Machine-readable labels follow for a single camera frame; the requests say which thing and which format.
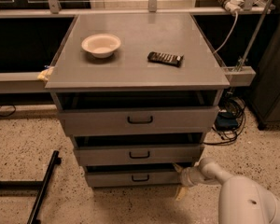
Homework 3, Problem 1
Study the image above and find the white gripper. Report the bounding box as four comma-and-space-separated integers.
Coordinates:
173, 163, 204, 201

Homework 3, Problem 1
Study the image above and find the grey bottom drawer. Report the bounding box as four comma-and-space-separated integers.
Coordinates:
86, 169, 180, 188

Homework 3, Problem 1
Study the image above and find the grey drawer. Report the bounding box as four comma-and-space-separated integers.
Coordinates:
86, 169, 180, 188
74, 144, 203, 166
58, 106, 218, 136

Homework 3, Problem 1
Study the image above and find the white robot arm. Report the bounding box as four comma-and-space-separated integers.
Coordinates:
174, 157, 280, 224

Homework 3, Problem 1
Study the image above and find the grey middle drawer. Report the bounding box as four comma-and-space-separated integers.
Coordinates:
74, 144, 203, 166

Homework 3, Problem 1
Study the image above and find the grey top drawer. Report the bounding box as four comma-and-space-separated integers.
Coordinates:
58, 106, 218, 136

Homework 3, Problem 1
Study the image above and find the grey drawer cabinet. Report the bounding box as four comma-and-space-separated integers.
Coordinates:
46, 13, 230, 178

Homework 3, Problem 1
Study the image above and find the blue box on floor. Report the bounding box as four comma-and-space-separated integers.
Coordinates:
215, 112, 238, 131

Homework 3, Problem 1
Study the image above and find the dark grey cabinet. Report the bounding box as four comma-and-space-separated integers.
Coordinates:
248, 0, 280, 130

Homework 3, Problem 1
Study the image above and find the black remote control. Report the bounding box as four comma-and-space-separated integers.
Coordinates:
147, 51, 183, 67

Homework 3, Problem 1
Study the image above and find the black floor stand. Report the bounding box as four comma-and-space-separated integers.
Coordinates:
0, 150, 62, 224

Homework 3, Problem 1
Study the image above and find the white paper bowl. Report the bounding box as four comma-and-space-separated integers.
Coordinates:
81, 34, 121, 59

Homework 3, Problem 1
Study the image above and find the yellow tape piece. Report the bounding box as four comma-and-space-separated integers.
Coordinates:
37, 67, 54, 82

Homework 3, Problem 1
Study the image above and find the white power strip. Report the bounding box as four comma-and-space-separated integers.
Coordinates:
217, 0, 244, 14

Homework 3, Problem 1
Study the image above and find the thin metal rod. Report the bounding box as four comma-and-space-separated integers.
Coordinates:
234, 0, 273, 72

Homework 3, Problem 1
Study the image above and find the black cable bundle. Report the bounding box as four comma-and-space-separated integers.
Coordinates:
203, 96, 246, 147

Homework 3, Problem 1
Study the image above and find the white power cable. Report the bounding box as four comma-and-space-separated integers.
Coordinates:
212, 11, 239, 55

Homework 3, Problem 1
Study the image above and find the grey metal rail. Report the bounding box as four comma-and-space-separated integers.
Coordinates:
0, 72, 48, 94

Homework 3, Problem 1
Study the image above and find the black cable on floor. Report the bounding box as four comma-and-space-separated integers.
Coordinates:
0, 105, 17, 118

